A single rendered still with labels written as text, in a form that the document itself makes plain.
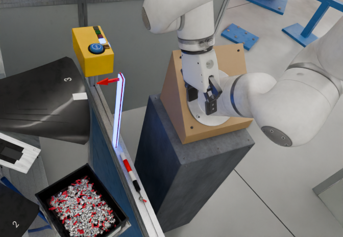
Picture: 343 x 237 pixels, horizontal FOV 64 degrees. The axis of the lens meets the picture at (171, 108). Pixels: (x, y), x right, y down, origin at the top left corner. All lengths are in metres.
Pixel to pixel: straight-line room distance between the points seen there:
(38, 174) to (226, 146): 1.20
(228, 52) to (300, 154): 1.63
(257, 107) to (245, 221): 1.44
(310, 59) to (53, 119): 0.55
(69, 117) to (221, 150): 0.52
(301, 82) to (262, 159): 1.69
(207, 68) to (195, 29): 0.09
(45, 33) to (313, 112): 1.21
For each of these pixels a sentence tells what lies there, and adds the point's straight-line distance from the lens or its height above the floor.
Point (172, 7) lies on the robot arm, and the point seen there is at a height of 1.44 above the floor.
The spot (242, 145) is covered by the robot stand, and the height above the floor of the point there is 0.93.
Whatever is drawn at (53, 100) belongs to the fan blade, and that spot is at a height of 1.17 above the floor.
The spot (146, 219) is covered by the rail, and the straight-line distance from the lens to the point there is 0.87.
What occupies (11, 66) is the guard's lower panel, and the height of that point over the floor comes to 0.64.
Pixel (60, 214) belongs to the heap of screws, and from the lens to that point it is 0.88.
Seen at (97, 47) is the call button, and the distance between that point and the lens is 0.95.
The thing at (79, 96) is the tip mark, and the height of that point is 1.16.
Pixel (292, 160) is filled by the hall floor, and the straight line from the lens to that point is 2.39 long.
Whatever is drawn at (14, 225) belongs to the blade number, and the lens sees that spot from 0.79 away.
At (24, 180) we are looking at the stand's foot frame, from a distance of 1.81.
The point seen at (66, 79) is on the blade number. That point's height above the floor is 1.18.
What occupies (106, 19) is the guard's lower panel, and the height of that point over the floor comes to 0.86.
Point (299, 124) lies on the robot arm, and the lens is 0.55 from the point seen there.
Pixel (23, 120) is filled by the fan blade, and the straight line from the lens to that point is 0.65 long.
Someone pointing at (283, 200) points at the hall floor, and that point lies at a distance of 2.16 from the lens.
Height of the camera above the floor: 1.68
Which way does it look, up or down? 49 degrees down
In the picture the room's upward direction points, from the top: 18 degrees clockwise
